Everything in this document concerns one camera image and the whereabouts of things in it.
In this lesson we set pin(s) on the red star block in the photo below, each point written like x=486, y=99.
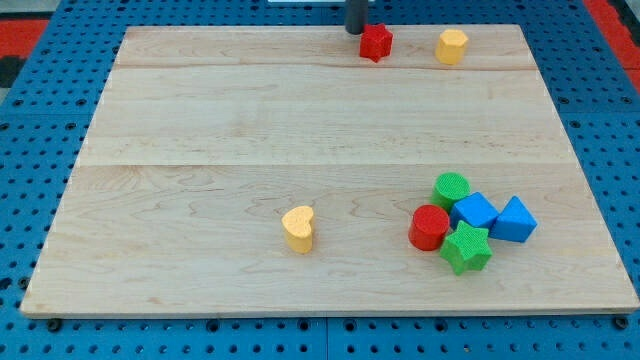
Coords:
x=375, y=42

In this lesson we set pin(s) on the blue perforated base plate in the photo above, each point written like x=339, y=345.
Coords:
x=46, y=114

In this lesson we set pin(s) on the yellow heart block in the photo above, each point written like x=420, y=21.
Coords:
x=298, y=226

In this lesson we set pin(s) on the blue cube block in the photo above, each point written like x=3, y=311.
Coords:
x=474, y=210

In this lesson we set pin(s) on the red cylinder block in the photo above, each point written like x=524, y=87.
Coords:
x=428, y=227

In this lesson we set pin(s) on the yellow hexagon block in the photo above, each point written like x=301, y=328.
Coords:
x=451, y=46

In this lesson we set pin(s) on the green cylinder block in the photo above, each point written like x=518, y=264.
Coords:
x=449, y=188

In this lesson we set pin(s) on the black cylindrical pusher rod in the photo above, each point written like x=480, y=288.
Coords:
x=356, y=16

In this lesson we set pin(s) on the light wooden board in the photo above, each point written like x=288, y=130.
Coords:
x=205, y=137

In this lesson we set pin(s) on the blue triangle block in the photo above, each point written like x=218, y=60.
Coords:
x=515, y=223

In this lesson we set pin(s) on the green star block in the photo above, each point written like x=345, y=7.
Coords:
x=466, y=248

